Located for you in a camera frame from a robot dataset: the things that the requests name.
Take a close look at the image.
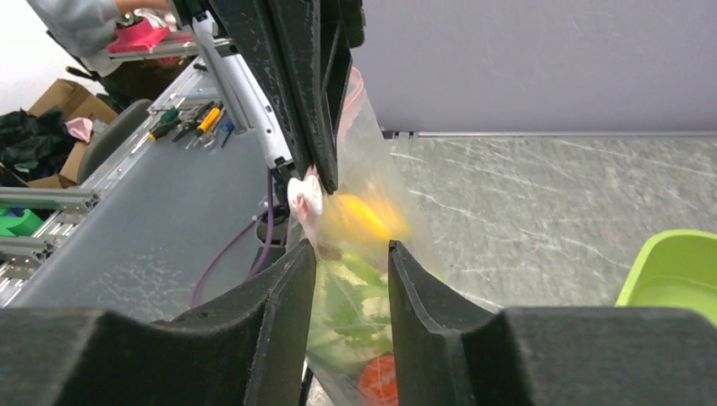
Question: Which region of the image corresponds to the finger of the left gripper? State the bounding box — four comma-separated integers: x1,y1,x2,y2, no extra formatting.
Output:
319,0,365,194
210,1,326,174

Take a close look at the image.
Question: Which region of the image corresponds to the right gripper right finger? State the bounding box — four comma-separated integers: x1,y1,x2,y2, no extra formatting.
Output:
388,241,716,405

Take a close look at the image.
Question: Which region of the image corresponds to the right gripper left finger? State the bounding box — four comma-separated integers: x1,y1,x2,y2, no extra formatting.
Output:
1,242,316,405

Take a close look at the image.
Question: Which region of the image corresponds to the red toy tomato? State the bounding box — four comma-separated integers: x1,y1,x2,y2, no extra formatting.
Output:
358,354,398,406

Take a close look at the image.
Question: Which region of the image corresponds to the clear zip top bag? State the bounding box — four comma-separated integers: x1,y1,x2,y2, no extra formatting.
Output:
287,69,441,405

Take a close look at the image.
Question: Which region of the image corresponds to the green toy celery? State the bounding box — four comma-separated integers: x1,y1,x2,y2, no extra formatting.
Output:
308,252,392,371

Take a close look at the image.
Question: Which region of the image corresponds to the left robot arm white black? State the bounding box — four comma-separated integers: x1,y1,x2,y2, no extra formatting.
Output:
173,1,365,193

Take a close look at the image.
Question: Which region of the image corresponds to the pink object on shelf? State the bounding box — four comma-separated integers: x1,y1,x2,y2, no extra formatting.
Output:
107,19,172,54

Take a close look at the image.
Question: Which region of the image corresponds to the person arm grey sleeve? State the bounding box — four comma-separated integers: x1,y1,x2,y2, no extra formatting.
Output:
25,0,169,59

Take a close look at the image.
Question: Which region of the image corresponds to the green plastic tray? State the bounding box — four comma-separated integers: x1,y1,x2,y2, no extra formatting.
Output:
616,229,716,323

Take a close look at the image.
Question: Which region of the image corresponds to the green plastic part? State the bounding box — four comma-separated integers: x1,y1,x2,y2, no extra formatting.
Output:
0,207,44,237

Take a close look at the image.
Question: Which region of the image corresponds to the black cloth pile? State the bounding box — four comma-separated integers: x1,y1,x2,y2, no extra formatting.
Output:
1,107,76,181

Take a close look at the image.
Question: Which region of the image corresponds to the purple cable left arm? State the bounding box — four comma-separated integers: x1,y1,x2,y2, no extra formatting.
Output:
189,167,276,310

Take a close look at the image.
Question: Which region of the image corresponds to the yellow handled tool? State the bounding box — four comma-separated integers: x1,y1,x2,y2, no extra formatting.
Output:
194,101,223,145

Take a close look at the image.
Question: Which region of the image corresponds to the green handled screwdriver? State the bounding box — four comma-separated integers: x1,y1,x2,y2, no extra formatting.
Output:
149,107,181,141

